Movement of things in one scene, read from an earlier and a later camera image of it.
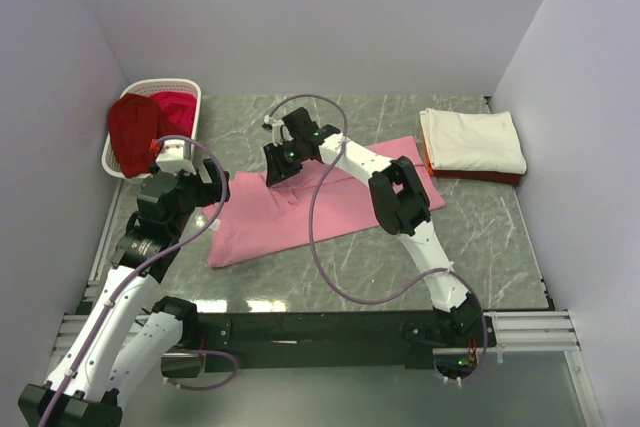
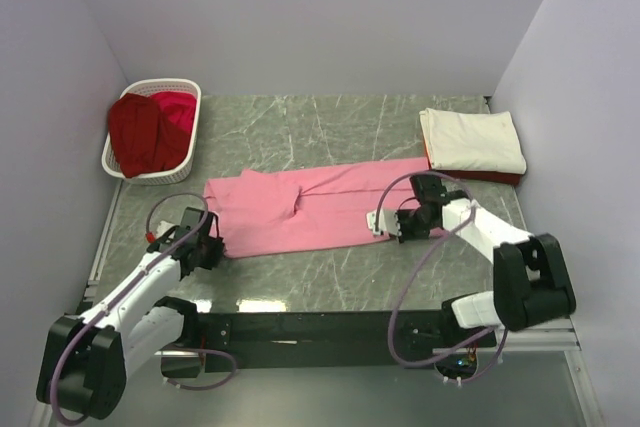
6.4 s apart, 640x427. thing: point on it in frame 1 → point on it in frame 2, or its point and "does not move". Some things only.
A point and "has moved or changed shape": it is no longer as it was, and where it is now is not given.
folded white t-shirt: x=480 y=142 does not move
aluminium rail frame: x=514 y=332 does not move
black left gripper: x=215 y=181 → x=211 y=248
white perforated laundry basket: x=151 y=87 does not move
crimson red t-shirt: x=177 y=113 does not move
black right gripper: x=276 y=163 → x=403 y=224
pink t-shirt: x=245 y=216 has moved or changed shape
